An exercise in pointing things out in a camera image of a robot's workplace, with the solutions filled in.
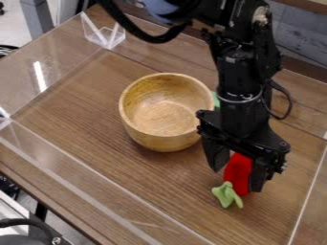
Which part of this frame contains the wooden bowl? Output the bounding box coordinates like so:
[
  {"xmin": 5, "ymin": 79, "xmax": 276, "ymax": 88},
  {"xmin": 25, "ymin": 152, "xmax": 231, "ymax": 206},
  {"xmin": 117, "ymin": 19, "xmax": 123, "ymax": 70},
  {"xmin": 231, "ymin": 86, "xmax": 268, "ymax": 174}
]
[{"xmin": 119, "ymin": 73, "xmax": 215, "ymax": 152}]

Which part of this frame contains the clear acrylic tray enclosure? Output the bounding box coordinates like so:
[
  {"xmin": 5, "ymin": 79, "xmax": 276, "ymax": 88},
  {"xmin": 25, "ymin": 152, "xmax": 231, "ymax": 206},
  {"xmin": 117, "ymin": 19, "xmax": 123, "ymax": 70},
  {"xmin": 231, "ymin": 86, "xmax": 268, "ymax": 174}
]
[{"xmin": 0, "ymin": 19, "xmax": 327, "ymax": 245}]

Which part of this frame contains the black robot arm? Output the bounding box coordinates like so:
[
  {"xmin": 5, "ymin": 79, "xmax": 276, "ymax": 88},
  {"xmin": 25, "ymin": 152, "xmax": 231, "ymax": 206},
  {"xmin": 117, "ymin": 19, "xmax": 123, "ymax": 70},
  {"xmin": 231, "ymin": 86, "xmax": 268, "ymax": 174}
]
[{"xmin": 97, "ymin": 0, "xmax": 289, "ymax": 195}]

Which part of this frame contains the black table leg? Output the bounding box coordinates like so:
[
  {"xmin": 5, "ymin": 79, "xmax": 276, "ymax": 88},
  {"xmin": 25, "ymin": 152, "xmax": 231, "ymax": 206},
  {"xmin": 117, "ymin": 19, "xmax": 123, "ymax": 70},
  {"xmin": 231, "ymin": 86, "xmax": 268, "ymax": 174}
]
[{"xmin": 35, "ymin": 203, "xmax": 47, "ymax": 221}]

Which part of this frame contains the black metal bracket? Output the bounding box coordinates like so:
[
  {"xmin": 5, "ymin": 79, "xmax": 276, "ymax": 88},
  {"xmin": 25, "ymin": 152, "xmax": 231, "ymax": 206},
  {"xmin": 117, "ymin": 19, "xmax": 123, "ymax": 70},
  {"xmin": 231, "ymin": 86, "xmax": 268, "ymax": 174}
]
[{"xmin": 28, "ymin": 214, "xmax": 73, "ymax": 245}]

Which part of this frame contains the clear acrylic corner bracket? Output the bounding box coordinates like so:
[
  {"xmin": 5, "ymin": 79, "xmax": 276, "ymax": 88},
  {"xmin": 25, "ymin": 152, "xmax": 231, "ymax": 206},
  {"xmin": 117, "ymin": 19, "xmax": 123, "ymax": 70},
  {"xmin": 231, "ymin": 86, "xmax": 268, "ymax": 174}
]
[{"xmin": 80, "ymin": 11, "xmax": 127, "ymax": 50}]

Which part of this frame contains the green rectangular block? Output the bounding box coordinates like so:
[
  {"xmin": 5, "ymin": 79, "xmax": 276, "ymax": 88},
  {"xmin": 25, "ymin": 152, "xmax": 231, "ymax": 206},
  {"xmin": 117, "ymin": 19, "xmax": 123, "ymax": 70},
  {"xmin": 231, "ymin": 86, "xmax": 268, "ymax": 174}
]
[{"xmin": 212, "ymin": 91, "xmax": 220, "ymax": 109}]

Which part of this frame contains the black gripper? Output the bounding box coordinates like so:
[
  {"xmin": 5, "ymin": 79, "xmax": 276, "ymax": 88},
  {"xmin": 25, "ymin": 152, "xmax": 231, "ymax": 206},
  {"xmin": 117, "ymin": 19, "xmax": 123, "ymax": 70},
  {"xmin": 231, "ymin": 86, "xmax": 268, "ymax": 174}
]
[{"xmin": 195, "ymin": 95, "xmax": 289, "ymax": 192}]

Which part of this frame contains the red plush strawberry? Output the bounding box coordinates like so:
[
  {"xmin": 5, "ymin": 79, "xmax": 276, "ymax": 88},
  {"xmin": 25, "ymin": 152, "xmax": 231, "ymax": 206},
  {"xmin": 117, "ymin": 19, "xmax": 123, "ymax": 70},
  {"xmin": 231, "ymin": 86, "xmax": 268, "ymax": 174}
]
[{"xmin": 212, "ymin": 153, "xmax": 252, "ymax": 209}]

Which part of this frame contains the black cable bottom left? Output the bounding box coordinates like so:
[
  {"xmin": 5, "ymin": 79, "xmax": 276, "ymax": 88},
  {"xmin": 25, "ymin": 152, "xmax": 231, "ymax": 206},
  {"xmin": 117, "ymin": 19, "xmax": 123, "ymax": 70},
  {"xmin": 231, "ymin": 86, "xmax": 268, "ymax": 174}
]
[{"xmin": 0, "ymin": 217, "xmax": 44, "ymax": 245}]

